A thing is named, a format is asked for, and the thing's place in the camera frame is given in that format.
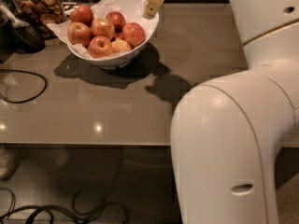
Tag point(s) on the glass jar of dried chips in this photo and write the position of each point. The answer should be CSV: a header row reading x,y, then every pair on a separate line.
x,y
43,12

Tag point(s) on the white shoe on floor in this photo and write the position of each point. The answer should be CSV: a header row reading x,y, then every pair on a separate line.
x,y
8,162

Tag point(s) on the red yellow apple front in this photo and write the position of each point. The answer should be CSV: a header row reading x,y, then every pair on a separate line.
x,y
100,47

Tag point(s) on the white ceramic bowl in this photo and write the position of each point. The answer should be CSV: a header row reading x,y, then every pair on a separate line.
x,y
132,10

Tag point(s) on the red yellow apple centre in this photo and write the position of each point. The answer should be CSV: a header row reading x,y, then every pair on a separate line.
x,y
103,27

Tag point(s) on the red yellow apple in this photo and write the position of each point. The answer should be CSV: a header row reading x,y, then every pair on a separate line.
x,y
79,33
103,27
100,47

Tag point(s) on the white paper bowl liner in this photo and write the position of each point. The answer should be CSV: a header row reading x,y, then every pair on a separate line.
x,y
61,30

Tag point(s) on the yellow apple front right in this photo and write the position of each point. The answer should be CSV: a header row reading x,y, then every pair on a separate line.
x,y
120,46

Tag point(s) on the black round appliance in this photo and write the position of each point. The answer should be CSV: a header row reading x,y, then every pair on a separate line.
x,y
26,35

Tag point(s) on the red yellow apple left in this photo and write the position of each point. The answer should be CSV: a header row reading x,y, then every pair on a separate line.
x,y
79,33

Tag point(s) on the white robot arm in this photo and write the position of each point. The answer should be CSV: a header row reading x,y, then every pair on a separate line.
x,y
226,133

